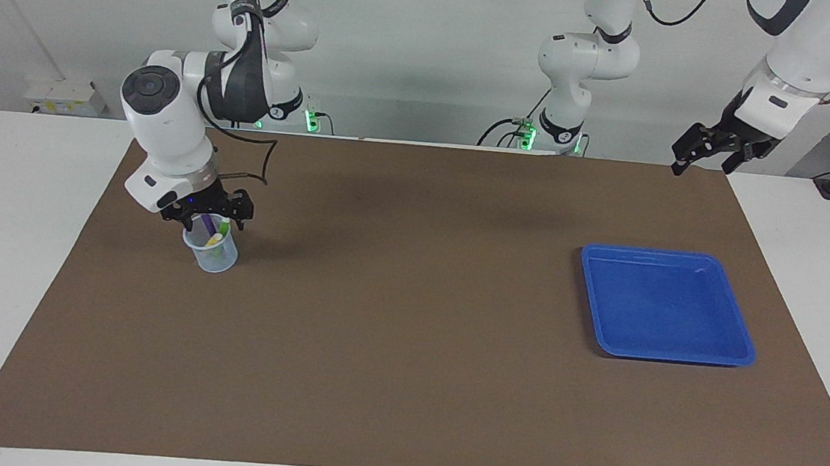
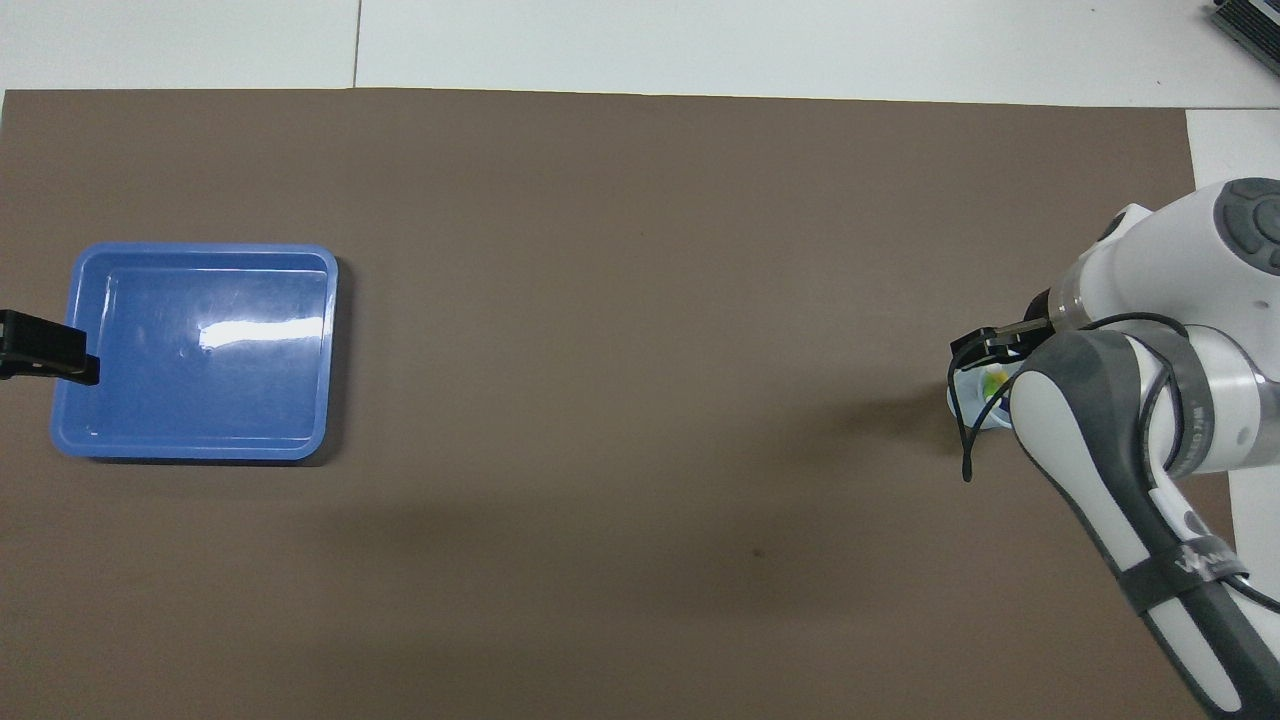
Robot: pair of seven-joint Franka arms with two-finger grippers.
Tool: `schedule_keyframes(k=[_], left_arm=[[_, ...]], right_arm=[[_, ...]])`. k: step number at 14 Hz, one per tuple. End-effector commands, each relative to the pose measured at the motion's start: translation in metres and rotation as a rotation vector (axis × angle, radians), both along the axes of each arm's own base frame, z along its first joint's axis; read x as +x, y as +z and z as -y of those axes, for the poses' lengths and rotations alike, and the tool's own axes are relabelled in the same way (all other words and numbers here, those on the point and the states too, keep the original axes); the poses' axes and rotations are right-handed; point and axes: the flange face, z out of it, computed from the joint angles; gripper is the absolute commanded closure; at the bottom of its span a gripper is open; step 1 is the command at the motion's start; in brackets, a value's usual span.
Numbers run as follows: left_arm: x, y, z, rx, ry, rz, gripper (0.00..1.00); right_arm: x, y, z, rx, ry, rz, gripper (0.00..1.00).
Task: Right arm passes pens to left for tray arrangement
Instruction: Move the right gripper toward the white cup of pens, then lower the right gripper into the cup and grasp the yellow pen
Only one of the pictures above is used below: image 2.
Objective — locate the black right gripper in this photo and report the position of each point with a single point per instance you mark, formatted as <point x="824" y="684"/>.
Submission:
<point x="1038" y="308"/>

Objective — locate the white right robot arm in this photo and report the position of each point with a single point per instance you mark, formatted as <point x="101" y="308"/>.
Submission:
<point x="1150" y="260"/>

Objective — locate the blue plastic tray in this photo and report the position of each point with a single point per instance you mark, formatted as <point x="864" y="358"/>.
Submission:
<point x="200" y="400"/>

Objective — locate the clear plastic cup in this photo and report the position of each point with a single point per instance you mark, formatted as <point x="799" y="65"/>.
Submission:
<point x="975" y="410"/>

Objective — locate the brown table mat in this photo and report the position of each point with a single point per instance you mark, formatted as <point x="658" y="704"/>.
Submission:
<point x="640" y="300"/>

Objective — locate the grey ribbed device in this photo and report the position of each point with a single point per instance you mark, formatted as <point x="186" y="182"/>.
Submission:
<point x="1250" y="25"/>

